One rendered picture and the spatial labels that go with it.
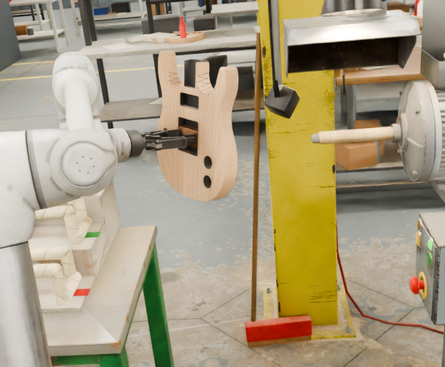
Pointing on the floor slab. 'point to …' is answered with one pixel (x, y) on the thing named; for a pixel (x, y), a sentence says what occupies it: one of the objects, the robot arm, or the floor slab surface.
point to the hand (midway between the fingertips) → (186, 136)
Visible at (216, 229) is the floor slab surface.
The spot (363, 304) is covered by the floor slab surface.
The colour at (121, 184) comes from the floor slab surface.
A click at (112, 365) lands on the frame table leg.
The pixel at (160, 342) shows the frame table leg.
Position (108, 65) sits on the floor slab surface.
